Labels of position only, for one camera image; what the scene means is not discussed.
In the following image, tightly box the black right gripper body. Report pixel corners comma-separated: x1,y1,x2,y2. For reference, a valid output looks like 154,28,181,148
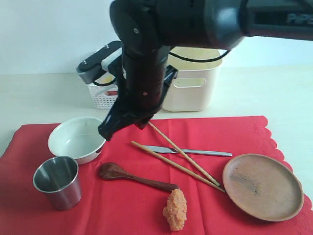
107,52,178,122

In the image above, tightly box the red sausage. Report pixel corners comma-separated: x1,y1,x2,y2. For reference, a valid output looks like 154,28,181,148
105,91,118,95

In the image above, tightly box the silver metal knife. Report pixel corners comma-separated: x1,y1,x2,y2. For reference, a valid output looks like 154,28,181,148
144,145,232,157

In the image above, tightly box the yellow cheese wedge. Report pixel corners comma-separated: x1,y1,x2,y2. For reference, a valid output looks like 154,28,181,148
100,74,114,84

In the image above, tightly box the white ceramic bowl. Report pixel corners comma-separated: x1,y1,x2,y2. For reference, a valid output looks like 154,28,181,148
47,117,106,165

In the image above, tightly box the wooden chopstick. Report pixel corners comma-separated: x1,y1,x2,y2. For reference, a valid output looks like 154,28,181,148
131,141,225,193
148,121,221,187

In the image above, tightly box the dark wooden spoon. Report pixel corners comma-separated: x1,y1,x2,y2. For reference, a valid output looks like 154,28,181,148
98,163,179,192

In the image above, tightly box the stainless steel cup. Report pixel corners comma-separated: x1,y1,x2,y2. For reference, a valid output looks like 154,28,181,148
33,156,82,211

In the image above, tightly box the orange fried chicken piece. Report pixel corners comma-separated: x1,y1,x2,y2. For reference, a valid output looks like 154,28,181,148
162,189,187,232

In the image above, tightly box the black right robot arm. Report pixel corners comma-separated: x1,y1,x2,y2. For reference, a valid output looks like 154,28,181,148
98,0,313,140

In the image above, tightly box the white perforated plastic basket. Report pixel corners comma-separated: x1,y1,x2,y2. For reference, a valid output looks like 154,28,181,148
87,70,118,109

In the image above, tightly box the cream plastic bin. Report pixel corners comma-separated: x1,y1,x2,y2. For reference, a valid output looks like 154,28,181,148
162,55,222,112

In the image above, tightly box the red table cloth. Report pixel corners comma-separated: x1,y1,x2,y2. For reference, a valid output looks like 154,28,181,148
0,116,313,235

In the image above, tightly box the brown wooden plate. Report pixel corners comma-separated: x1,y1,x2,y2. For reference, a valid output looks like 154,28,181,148
223,153,304,222

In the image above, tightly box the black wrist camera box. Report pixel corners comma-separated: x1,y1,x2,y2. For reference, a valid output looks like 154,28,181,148
76,41,121,85

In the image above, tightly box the black camera cable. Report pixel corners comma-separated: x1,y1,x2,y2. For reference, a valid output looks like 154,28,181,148
92,47,232,88

